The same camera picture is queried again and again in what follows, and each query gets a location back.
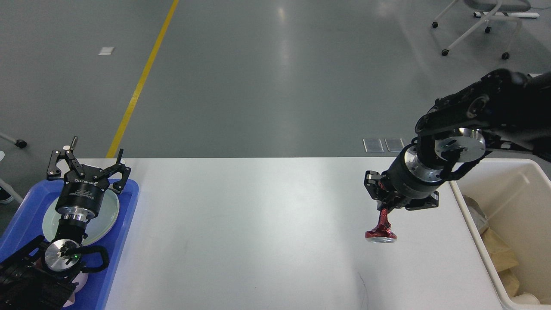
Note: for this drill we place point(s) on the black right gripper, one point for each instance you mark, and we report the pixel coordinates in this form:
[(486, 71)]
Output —
[(406, 176)]

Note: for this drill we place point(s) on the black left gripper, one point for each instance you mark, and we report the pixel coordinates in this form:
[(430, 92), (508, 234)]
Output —
[(84, 196)]

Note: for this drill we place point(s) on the red foil candy wrapper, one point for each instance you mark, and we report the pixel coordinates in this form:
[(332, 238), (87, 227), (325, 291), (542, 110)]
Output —
[(382, 233)]

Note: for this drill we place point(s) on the mint green plate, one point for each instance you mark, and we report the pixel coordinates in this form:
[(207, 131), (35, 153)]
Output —
[(51, 217)]

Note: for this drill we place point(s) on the pink mug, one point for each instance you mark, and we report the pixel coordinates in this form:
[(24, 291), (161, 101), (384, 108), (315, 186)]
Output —
[(79, 281)]

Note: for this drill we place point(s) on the brown paper bag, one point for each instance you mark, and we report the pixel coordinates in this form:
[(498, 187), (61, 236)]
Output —
[(503, 259)]

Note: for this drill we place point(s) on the aluminium foil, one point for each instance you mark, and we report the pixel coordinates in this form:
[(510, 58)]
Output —
[(481, 221)]

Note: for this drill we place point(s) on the white paper cup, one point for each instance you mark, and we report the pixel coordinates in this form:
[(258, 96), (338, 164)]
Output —
[(526, 299)]

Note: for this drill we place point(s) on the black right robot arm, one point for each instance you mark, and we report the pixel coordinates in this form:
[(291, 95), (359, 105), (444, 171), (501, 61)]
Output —
[(503, 111)]

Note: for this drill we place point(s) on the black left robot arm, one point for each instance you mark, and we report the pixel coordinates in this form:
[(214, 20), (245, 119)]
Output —
[(41, 274)]

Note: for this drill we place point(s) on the right floor socket plate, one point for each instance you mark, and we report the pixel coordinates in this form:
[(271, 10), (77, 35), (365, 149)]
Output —
[(395, 145)]

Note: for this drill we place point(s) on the floor socket plate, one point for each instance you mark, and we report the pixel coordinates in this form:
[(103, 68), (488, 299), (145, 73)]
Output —
[(395, 145), (373, 146)]

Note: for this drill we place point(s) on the left floor socket plate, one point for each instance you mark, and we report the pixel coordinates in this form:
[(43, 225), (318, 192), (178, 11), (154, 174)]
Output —
[(373, 146)]

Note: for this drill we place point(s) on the chair leg with caster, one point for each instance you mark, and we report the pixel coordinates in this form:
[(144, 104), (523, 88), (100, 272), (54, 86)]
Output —
[(20, 143)]

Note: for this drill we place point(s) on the blue plastic tray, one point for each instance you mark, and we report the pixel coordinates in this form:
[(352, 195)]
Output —
[(27, 223)]

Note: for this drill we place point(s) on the white plastic bin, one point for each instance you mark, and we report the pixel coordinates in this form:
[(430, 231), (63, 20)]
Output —
[(515, 195)]

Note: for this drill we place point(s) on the white floor marker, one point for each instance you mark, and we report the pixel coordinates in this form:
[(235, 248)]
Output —
[(105, 51)]

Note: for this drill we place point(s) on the white table leg base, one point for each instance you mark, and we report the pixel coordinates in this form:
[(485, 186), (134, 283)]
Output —
[(522, 15)]

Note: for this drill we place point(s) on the white office chair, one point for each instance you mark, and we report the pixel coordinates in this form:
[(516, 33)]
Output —
[(493, 6)]

